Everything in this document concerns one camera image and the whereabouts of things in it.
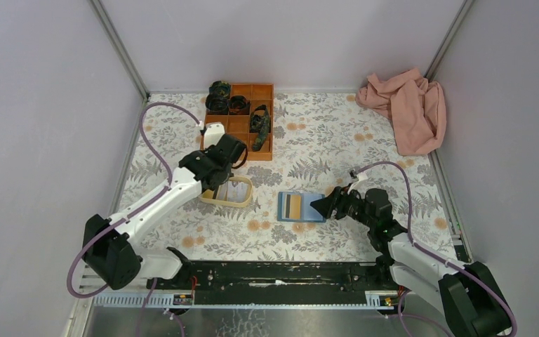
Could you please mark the gold striped credit card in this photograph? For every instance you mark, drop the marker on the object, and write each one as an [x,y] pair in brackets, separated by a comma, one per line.
[292,206]

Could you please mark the pink crumpled cloth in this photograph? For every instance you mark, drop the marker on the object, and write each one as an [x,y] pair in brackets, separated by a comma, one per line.
[415,107]

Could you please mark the dark rolled belt outside box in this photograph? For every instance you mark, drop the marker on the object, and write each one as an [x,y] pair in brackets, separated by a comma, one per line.
[220,88]

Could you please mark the floral patterned table mat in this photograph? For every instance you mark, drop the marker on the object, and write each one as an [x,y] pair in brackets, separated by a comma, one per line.
[318,139]

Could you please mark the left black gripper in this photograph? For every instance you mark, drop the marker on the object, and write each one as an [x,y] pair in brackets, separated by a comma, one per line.
[205,152]

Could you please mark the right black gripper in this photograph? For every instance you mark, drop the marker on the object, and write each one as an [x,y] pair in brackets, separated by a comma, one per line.
[335,201]

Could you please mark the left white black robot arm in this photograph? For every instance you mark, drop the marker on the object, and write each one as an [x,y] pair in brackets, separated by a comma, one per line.
[112,246]

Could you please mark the beige oval tray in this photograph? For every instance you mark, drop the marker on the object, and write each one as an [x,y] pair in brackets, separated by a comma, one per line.
[207,196]

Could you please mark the dark rolled belt middle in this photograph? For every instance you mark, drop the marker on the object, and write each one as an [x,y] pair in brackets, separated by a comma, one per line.
[239,105]

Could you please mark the blue leather card holder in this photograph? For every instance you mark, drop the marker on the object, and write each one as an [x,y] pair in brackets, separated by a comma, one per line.
[308,214]

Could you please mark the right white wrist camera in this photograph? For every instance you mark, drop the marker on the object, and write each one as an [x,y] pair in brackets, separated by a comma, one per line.
[357,177]

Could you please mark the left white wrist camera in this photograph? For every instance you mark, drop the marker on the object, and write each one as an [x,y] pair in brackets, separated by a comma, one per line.
[211,134]

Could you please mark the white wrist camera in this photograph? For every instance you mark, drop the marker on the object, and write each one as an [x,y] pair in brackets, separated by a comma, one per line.
[211,134]
[357,177]

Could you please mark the dark rolled belt top-left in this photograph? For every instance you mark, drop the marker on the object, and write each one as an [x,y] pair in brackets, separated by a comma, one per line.
[217,104]

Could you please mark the cards in beige tray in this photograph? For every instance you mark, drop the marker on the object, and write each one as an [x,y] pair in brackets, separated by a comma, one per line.
[232,191]

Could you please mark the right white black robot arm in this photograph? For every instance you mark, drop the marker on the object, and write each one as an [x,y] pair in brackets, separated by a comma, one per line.
[467,295]

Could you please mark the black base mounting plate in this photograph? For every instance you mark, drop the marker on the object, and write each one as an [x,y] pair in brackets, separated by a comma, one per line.
[273,277]

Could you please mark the white slotted cable duct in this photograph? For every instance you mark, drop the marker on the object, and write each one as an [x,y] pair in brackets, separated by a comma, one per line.
[364,300]

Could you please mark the orange compartment organizer box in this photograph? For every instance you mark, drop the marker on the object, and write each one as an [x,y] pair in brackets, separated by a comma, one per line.
[238,125]

